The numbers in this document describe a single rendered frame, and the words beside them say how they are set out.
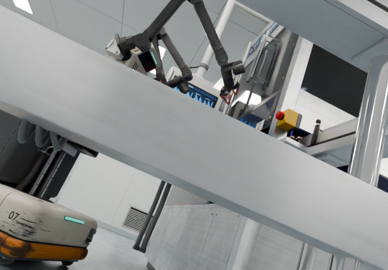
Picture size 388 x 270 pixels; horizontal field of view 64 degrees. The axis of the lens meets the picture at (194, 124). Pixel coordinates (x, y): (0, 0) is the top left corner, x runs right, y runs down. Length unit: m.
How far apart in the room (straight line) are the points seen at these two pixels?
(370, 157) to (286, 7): 0.33
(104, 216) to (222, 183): 6.37
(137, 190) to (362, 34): 6.35
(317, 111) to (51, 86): 1.35
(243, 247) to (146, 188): 5.60
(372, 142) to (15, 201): 1.37
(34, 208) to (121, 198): 5.33
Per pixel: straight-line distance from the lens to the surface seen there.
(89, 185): 6.81
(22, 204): 1.55
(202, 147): 0.45
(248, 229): 1.35
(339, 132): 1.25
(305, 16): 0.70
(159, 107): 0.45
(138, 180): 6.84
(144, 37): 1.76
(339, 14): 0.69
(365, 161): 0.62
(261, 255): 1.38
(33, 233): 1.54
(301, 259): 1.23
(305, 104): 1.59
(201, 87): 2.52
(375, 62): 0.74
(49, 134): 0.54
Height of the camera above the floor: 0.36
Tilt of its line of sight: 20 degrees up
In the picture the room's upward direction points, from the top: 22 degrees clockwise
